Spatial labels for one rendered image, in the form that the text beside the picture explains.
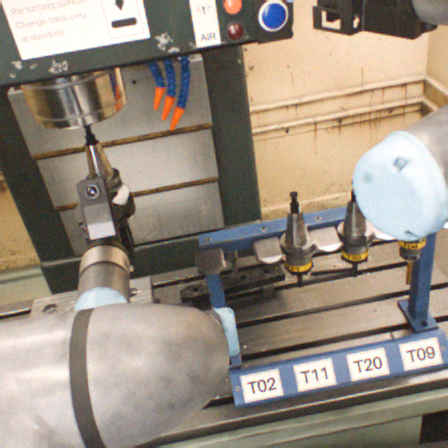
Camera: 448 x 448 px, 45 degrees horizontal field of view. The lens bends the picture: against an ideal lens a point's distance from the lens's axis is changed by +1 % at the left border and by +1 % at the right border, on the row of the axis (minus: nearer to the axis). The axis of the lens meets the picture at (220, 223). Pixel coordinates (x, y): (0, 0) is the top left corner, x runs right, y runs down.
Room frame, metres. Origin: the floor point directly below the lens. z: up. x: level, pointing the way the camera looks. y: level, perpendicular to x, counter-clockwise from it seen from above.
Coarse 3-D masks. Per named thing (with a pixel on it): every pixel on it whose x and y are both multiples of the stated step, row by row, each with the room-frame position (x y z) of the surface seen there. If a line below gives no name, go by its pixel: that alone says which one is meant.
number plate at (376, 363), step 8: (360, 352) 0.73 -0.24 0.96; (368, 352) 0.73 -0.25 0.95; (376, 352) 0.73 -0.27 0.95; (384, 352) 0.72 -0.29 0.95; (352, 360) 0.72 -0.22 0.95; (360, 360) 0.72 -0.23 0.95; (368, 360) 0.72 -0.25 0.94; (376, 360) 0.72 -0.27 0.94; (384, 360) 0.71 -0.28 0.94; (352, 368) 0.71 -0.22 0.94; (360, 368) 0.71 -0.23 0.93; (368, 368) 0.71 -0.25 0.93; (376, 368) 0.71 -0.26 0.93; (384, 368) 0.70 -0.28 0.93; (352, 376) 0.70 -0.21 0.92; (360, 376) 0.70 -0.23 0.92; (368, 376) 0.70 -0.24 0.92
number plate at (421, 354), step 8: (408, 344) 0.73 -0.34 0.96; (416, 344) 0.73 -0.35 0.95; (424, 344) 0.73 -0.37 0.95; (432, 344) 0.73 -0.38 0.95; (400, 352) 0.72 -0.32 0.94; (408, 352) 0.72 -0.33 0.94; (416, 352) 0.72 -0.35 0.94; (424, 352) 0.72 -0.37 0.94; (432, 352) 0.72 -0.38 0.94; (408, 360) 0.71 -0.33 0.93; (416, 360) 0.71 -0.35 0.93; (424, 360) 0.71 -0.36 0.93; (432, 360) 0.71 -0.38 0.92; (440, 360) 0.71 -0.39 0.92; (408, 368) 0.70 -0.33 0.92
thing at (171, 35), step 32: (0, 0) 0.67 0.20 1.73; (160, 0) 0.68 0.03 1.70; (0, 32) 0.67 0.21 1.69; (160, 32) 0.68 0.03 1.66; (192, 32) 0.68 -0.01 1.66; (224, 32) 0.68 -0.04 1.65; (256, 32) 0.68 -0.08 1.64; (0, 64) 0.67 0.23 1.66; (32, 64) 0.67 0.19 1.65; (64, 64) 0.67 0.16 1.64; (96, 64) 0.67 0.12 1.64; (128, 64) 0.68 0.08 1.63
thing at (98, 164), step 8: (96, 144) 0.87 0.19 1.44; (88, 152) 0.86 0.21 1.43; (96, 152) 0.86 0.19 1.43; (104, 152) 0.87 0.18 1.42; (88, 160) 0.86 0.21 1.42; (96, 160) 0.86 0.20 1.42; (104, 160) 0.87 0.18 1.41; (88, 168) 0.87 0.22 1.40; (96, 168) 0.86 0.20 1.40; (104, 168) 0.86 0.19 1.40; (96, 176) 0.86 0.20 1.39; (104, 176) 0.86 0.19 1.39; (112, 176) 0.87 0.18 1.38
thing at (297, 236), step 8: (288, 208) 0.80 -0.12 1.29; (288, 216) 0.78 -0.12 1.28; (296, 216) 0.77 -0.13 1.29; (288, 224) 0.78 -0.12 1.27; (296, 224) 0.77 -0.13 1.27; (304, 224) 0.78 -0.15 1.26; (288, 232) 0.78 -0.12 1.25; (296, 232) 0.77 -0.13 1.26; (304, 232) 0.77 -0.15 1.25; (288, 240) 0.78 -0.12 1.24; (296, 240) 0.77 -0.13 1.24; (304, 240) 0.77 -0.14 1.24
